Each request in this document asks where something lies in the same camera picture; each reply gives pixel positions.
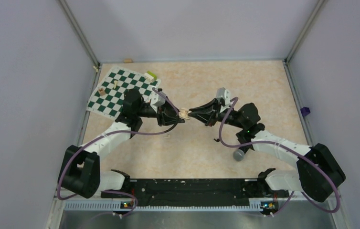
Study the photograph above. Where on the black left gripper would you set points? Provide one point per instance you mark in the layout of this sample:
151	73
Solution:
167	115

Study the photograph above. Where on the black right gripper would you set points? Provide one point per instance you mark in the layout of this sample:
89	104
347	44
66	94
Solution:
214	106

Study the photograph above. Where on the white earbud charging case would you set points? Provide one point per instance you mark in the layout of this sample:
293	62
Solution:
184	114

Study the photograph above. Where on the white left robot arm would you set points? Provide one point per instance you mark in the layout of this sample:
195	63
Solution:
80	171

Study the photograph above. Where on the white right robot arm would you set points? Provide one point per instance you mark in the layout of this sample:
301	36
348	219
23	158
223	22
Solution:
316	172

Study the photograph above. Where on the green white toy block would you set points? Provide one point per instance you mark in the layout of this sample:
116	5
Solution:
150	76

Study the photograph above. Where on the black microphone grey head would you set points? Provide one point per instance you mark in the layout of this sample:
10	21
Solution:
239	154

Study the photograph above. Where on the green white chessboard mat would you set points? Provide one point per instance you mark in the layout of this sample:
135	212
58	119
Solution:
110	105

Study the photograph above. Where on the small wooden cube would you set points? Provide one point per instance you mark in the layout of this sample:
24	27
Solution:
101	92

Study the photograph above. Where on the small purple object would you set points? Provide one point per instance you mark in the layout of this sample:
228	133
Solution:
305	111

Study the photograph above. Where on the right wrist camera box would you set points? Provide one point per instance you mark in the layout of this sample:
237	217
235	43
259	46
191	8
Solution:
224	94

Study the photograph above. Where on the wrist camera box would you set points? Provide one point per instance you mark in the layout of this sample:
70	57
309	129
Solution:
157	100
224	94

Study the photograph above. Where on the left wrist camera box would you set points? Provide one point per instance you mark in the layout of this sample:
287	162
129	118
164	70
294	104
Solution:
157	100

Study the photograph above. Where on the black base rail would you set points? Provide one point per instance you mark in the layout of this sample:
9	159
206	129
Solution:
199	192

